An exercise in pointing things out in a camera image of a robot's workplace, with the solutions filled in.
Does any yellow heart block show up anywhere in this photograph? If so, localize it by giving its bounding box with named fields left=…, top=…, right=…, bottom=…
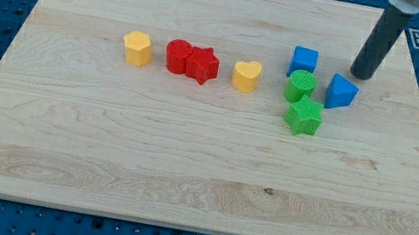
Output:
left=231, top=60, right=262, bottom=94

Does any blue cube block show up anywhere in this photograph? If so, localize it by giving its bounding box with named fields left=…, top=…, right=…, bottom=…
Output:
left=287, top=46, right=319, bottom=77

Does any green star block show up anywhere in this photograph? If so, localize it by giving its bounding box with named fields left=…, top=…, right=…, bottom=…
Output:
left=284, top=95, right=324, bottom=135

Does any yellow hexagon block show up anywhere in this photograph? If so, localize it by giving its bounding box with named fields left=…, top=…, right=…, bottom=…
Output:
left=123, top=31, right=152, bottom=67

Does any green cylinder block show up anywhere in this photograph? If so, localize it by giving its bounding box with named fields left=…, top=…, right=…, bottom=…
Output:
left=284, top=69, right=317, bottom=103

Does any red star block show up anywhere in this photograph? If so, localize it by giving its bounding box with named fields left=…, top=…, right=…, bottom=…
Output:
left=185, top=46, right=220, bottom=85

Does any red cylinder block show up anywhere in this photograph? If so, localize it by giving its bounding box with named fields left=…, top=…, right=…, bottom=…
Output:
left=165, top=39, right=193, bottom=75

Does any blue triangle block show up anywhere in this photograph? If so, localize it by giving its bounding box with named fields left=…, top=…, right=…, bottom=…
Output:
left=324, top=73, right=359, bottom=109

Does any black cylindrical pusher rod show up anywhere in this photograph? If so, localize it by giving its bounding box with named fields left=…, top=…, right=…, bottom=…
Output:
left=350, top=4, right=412, bottom=80

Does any wooden board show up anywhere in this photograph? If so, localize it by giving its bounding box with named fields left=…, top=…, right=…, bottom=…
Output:
left=0, top=0, right=419, bottom=235

